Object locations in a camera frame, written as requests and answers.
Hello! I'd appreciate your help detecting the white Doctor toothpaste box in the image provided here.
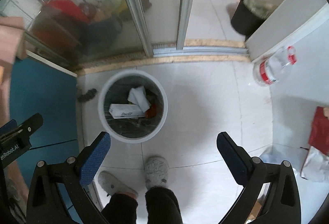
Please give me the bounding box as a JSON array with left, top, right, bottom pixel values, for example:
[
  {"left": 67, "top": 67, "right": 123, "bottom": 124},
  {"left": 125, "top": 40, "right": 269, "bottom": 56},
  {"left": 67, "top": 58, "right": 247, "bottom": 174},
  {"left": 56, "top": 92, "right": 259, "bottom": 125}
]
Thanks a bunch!
[{"left": 109, "top": 104, "right": 145, "bottom": 119}]

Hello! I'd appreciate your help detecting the small red wrapper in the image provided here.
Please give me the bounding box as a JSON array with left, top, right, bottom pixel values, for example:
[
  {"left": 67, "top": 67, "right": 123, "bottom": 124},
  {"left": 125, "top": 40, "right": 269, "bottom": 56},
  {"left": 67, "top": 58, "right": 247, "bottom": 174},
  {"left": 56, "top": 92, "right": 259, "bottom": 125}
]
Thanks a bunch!
[{"left": 144, "top": 104, "right": 157, "bottom": 119}]

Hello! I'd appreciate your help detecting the white tissue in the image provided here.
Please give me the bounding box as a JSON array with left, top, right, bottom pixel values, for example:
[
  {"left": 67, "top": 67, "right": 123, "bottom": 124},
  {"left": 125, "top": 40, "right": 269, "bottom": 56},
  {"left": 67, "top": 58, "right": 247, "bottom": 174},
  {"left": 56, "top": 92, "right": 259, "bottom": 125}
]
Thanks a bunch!
[{"left": 128, "top": 86, "right": 151, "bottom": 113}]

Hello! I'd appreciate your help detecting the white round trash bin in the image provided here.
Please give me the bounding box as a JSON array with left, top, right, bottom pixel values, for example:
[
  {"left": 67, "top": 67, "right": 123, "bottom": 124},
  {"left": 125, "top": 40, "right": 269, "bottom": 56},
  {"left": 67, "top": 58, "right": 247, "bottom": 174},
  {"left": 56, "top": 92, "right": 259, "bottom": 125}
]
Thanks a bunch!
[{"left": 98, "top": 70, "right": 168, "bottom": 144}]

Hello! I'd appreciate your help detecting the black trash bin outside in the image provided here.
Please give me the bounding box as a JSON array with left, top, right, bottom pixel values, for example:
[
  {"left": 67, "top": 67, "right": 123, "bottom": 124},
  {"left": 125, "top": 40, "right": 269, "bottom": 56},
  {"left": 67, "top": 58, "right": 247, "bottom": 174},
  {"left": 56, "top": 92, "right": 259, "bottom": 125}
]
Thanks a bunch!
[{"left": 231, "top": 0, "right": 278, "bottom": 37}]

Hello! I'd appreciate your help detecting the left grey slipper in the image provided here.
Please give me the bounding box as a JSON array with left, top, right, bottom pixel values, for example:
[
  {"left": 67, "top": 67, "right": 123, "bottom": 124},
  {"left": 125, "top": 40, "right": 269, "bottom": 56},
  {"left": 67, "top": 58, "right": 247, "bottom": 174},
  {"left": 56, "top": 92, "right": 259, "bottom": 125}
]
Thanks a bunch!
[{"left": 98, "top": 171, "right": 138, "bottom": 200}]

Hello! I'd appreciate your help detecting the blue cabinet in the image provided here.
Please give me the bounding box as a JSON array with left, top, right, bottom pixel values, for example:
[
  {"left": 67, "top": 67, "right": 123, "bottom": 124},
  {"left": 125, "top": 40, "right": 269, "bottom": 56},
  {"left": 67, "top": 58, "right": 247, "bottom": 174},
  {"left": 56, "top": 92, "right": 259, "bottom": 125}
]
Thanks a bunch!
[{"left": 4, "top": 56, "right": 88, "bottom": 224}]

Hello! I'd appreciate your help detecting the dark rag on floor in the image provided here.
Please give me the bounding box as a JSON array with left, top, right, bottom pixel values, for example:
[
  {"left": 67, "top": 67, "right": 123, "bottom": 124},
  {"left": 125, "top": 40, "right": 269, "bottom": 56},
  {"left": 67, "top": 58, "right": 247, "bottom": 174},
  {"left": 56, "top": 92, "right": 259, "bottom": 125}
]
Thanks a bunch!
[{"left": 77, "top": 88, "right": 97, "bottom": 103}]

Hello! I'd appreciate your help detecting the white plastic bag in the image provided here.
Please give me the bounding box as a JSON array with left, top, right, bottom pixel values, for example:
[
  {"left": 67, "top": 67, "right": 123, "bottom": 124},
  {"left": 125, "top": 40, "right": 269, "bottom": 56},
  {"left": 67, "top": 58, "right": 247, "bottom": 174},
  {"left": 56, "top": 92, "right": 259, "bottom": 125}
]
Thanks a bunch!
[{"left": 301, "top": 146, "right": 329, "bottom": 183}]

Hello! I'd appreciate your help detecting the red bag on floor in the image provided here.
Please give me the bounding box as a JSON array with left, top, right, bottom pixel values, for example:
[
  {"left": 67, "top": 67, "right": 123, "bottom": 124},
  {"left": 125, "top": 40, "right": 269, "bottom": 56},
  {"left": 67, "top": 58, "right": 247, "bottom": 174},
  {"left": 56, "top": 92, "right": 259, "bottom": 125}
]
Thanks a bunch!
[{"left": 308, "top": 107, "right": 329, "bottom": 156}]

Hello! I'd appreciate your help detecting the clear plastic water bottle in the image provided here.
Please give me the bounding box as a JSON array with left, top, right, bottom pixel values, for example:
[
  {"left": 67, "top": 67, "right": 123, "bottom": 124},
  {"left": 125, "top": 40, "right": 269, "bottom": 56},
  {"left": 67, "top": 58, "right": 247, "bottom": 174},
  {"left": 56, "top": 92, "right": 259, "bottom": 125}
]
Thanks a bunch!
[{"left": 253, "top": 46, "right": 297, "bottom": 86}]

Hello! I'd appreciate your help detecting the pink cloth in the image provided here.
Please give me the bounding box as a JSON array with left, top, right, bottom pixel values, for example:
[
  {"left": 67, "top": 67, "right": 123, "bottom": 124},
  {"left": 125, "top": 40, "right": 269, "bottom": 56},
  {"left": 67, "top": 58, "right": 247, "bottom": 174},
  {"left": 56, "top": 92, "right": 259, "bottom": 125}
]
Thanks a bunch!
[{"left": 1, "top": 17, "right": 27, "bottom": 64}]

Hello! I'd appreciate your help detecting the sliding glass door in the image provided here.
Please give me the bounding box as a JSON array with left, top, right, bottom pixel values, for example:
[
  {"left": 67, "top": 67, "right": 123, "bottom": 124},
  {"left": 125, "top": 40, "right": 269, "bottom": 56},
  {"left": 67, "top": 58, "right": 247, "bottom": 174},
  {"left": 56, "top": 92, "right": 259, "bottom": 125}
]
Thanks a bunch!
[{"left": 1, "top": 0, "right": 248, "bottom": 71}]

